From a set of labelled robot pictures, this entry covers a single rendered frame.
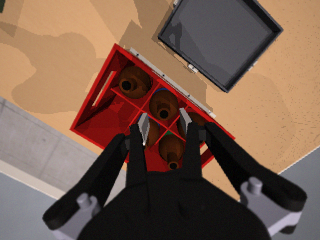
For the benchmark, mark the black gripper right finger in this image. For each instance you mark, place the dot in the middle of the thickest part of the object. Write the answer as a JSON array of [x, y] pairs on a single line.
[[275, 200]]

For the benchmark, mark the red bottle crate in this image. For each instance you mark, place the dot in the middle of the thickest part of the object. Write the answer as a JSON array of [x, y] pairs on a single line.
[[113, 112]]

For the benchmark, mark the dark grey tray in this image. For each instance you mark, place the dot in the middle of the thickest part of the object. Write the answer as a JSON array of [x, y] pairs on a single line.
[[222, 37]]

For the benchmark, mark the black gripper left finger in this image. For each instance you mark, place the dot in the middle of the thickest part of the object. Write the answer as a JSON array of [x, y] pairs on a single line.
[[70, 213]]

